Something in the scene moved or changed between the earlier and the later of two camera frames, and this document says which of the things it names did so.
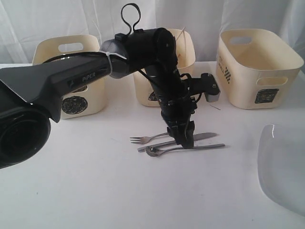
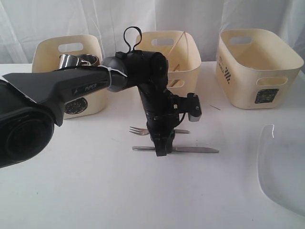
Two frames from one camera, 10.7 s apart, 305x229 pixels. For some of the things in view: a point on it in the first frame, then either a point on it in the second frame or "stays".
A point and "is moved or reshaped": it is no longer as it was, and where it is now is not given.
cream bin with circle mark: [87, 102] stays
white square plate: [281, 164] stays
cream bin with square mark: [257, 69] stays
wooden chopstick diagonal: [182, 29] is moved or reshaped
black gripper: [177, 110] -> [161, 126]
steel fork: [145, 140] -> [145, 132]
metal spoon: [155, 151] is moved or reshaped
